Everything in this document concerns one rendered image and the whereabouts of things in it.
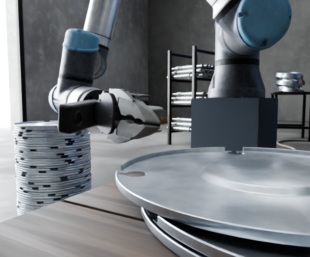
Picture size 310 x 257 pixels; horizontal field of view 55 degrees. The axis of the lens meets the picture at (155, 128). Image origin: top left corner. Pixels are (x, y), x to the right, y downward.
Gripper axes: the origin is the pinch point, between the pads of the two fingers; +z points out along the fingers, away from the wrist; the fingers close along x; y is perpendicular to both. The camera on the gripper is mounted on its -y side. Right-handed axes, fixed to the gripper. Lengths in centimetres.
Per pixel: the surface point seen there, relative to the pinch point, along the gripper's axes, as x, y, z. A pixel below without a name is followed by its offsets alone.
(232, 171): 1.3, -4.4, 17.8
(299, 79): -16, 312, -115
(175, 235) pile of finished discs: 2.1, -16.3, 22.1
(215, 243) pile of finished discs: 2.0, -15.1, 24.1
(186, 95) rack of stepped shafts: 9, 190, -169
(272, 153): 2.3, 11.1, 13.8
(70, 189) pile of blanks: 37, 19, -65
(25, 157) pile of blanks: 25, 6, -75
